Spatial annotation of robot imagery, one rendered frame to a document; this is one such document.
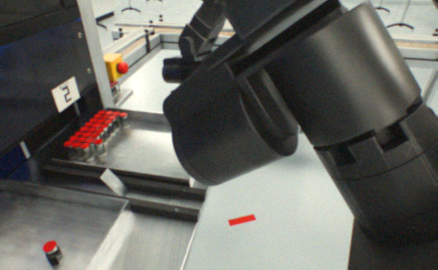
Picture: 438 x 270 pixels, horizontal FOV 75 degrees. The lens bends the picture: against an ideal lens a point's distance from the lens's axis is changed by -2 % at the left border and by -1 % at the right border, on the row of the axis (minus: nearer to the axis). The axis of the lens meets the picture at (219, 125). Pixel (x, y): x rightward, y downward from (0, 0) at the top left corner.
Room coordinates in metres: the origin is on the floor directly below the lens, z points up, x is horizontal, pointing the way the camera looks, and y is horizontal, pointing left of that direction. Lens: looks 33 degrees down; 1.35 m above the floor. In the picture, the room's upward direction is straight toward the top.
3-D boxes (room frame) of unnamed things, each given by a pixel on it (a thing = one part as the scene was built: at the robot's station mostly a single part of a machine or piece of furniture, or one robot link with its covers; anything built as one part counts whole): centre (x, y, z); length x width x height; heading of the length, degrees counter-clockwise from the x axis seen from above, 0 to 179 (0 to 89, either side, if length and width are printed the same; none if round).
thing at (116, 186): (0.44, 0.18, 0.91); 0.14 x 0.03 x 0.06; 78
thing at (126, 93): (0.93, 0.41, 0.87); 0.14 x 0.13 x 0.02; 78
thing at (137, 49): (1.22, 0.45, 0.92); 0.69 x 0.16 x 0.16; 168
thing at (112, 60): (0.91, 0.37, 0.99); 0.08 x 0.07 x 0.07; 78
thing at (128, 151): (0.62, 0.21, 0.90); 0.34 x 0.26 x 0.04; 79
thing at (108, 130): (0.64, 0.31, 0.90); 0.18 x 0.02 x 0.05; 169
